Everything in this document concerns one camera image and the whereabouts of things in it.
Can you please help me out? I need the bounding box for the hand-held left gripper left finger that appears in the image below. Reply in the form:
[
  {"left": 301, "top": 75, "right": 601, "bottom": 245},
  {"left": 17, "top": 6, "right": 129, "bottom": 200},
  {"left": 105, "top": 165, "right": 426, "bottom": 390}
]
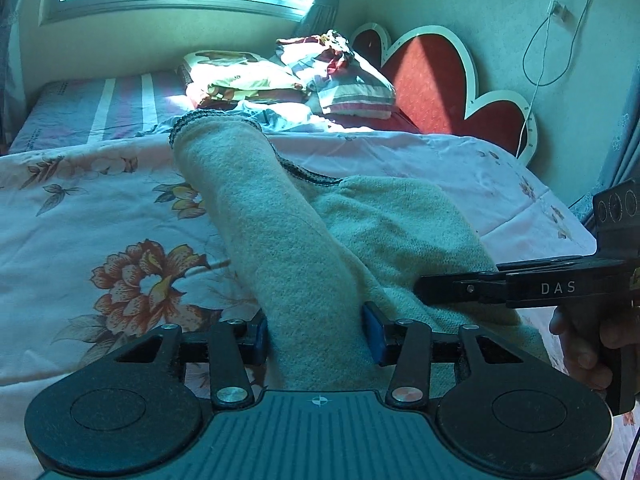
[{"left": 114, "top": 310, "right": 271, "bottom": 411}]

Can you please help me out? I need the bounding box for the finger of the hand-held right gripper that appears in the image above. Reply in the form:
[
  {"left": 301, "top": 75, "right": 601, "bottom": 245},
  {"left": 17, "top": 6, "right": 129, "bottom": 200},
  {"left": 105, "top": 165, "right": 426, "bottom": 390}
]
[{"left": 414, "top": 257, "right": 508, "bottom": 307}]

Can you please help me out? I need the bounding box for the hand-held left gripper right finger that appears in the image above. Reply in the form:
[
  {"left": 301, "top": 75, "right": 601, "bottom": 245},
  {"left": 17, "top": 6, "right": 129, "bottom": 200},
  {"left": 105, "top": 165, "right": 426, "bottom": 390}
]
[{"left": 362, "top": 301, "right": 523, "bottom": 407}]

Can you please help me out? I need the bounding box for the green terry towel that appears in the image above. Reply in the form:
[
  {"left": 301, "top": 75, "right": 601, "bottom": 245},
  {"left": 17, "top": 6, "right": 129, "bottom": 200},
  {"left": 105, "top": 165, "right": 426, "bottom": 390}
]
[{"left": 169, "top": 110, "right": 551, "bottom": 396}]

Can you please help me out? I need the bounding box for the person's right hand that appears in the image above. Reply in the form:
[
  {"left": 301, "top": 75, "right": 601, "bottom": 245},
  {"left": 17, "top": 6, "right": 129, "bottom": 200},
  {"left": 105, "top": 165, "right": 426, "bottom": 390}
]
[{"left": 549, "top": 304, "right": 640, "bottom": 392}]

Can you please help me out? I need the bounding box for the blue patterned curtain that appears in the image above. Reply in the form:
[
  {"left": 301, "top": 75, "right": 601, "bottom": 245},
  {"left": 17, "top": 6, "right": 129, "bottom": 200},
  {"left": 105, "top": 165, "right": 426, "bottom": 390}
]
[{"left": 597, "top": 57, "right": 640, "bottom": 211}]

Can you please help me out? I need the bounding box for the red heart-shaped headboard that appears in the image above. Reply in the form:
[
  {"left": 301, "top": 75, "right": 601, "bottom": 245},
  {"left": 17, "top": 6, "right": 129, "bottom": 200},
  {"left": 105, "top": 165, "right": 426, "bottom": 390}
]
[{"left": 349, "top": 22, "right": 538, "bottom": 163}]

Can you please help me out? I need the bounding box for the pink floral bed sheet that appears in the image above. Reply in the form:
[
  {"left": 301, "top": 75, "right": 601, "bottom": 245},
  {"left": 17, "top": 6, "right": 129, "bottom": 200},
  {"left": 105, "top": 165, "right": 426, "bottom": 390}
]
[{"left": 0, "top": 127, "right": 640, "bottom": 480}]

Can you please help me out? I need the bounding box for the striped pillow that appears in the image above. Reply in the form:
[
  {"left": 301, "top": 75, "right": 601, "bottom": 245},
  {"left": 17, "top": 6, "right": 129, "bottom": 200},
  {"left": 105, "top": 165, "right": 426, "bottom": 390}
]
[{"left": 275, "top": 35, "right": 398, "bottom": 121}]

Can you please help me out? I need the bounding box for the light blue cloth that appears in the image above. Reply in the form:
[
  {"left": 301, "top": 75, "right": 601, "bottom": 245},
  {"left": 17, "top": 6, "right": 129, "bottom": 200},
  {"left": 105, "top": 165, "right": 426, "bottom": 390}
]
[{"left": 235, "top": 101, "right": 321, "bottom": 128}]

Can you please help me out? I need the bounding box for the folded yellow floral quilt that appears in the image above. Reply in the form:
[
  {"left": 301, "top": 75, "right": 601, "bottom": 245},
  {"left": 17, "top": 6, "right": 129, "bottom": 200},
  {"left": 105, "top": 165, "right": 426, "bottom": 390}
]
[{"left": 176, "top": 50, "right": 321, "bottom": 111}]

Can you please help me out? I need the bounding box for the crumpled red patterned cloth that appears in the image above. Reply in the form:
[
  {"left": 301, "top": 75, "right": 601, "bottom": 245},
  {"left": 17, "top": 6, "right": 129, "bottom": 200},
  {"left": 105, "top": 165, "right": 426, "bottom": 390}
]
[{"left": 277, "top": 29, "right": 357, "bottom": 78}]

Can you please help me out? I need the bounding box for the striped mattress cover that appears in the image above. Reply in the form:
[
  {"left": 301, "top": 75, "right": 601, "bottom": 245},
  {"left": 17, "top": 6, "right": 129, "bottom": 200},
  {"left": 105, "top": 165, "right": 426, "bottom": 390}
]
[{"left": 7, "top": 71, "right": 201, "bottom": 156}]

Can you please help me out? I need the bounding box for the thin dark cable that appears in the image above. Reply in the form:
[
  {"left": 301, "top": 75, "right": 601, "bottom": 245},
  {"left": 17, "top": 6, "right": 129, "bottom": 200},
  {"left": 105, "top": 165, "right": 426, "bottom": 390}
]
[{"left": 620, "top": 410, "right": 640, "bottom": 480}]

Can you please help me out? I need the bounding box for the white cable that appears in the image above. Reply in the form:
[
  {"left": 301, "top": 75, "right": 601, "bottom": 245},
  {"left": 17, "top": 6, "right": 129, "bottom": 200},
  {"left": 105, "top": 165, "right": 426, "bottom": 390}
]
[{"left": 517, "top": 0, "right": 601, "bottom": 161}]

